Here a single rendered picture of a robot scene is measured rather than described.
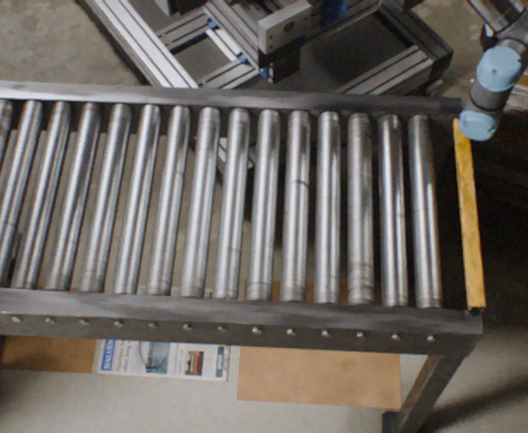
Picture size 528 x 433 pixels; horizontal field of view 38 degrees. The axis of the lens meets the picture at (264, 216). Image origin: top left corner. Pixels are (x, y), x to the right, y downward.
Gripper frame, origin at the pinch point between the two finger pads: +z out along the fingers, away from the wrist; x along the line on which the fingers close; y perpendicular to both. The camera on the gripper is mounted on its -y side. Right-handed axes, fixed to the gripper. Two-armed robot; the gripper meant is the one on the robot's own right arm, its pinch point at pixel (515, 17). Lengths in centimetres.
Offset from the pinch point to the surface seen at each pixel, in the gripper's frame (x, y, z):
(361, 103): 24.5, -5.3, -31.8
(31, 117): 89, -6, -62
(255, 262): 31, -5, -76
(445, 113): 7.1, -5.2, -27.5
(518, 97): -7.9, -29.1, 3.9
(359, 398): 4, -85, -68
